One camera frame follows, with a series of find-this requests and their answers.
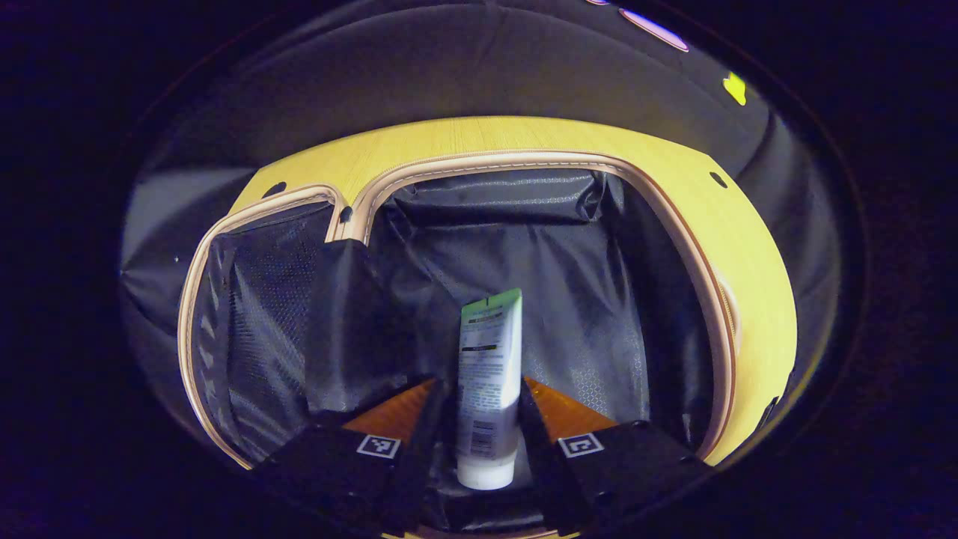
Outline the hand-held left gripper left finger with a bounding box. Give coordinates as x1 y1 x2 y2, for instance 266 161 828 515
254 378 458 537

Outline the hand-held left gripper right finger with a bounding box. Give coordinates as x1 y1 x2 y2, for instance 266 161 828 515
519 376 713 535

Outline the white tube with green label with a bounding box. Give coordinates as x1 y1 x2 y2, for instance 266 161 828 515
456 288 524 491

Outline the pink suitcase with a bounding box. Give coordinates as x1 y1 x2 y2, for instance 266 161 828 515
178 150 742 472

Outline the black backdrop cloth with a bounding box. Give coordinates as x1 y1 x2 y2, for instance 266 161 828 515
120 0 846 420

